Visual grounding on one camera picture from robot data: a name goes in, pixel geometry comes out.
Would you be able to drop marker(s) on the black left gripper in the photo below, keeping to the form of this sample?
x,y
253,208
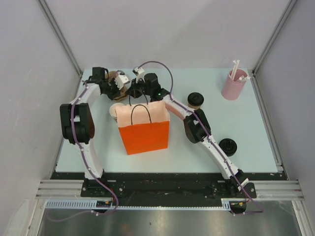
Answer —
x,y
117,91

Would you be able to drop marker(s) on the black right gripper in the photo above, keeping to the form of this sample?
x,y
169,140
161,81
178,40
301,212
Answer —
x,y
133,90

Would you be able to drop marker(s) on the brown pulp cup carrier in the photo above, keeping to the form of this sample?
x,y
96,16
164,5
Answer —
x,y
116,94

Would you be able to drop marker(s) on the stack of brown paper cups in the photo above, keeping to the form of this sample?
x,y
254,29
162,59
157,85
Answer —
x,y
112,110

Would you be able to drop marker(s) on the orange paper bag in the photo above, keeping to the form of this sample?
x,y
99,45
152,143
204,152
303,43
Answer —
x,y
143,127

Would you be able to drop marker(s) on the brown paper cup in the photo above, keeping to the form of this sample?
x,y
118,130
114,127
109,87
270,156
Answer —
x,y
194,106

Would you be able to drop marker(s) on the stack of black lids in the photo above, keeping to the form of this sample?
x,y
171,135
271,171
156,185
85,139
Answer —
x,y
228,146

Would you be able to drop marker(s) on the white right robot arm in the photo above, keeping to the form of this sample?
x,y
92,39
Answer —
x,y
197,128

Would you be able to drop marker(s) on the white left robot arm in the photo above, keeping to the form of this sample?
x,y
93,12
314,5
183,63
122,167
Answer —
x,y
77,123

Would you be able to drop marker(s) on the pink cylindrical holder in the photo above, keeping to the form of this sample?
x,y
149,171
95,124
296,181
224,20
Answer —
x,y
232,89

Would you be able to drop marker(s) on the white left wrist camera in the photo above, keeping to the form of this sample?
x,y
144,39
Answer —
x,y
121,80

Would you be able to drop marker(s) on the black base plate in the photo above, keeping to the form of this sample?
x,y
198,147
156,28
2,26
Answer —
x,y
210,184

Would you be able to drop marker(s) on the white cable duct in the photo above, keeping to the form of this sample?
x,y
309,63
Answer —
x,y
105,205

